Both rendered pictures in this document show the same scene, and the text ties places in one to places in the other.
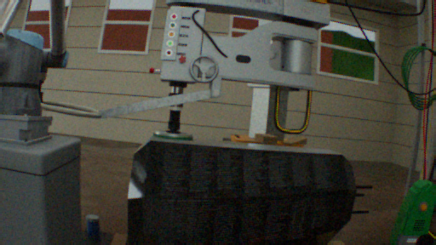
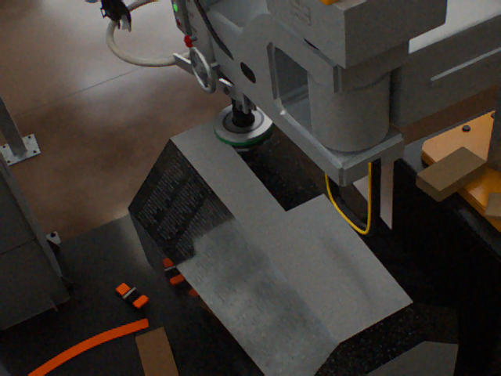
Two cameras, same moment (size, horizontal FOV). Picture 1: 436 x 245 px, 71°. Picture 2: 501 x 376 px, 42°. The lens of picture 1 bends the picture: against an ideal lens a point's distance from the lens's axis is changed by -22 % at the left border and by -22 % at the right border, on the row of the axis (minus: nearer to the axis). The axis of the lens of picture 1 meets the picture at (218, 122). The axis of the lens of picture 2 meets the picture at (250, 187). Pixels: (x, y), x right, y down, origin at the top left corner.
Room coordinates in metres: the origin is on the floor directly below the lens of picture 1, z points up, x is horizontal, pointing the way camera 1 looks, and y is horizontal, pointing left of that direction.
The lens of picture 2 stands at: (1.61, -1.55, 2.30)
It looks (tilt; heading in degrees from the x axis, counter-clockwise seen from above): 44 degrees down; 75
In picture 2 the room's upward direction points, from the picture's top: 10 degrees counter-clockwise
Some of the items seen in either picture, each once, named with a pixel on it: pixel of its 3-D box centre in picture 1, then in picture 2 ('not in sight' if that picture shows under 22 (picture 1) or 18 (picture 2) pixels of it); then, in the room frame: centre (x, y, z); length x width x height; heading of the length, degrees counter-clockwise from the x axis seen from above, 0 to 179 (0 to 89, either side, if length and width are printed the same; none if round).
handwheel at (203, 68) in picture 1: (203, 69); (212, 66); (2.00, 0.10, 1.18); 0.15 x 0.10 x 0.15; 97
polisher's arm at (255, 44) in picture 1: (252, 57); (286, 63); (2.14, -0.16, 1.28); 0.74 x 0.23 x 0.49; 97
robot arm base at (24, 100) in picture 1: (18, 99); not in sight; (1.03, 0.65, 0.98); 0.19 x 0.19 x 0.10
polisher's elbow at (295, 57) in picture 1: (295, 58); (348, 96); (2.19, -0.42, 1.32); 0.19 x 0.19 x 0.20
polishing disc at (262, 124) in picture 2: (173, 133); (243, 121); (2.11, 0.24, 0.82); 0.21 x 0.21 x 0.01
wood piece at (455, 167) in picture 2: (266, 139); (450, 173); (2.58, -0.33, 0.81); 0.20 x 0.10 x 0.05; 11
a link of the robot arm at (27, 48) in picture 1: (20, 57); not in sight; (1.03, 0.67, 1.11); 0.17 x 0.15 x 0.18; 103
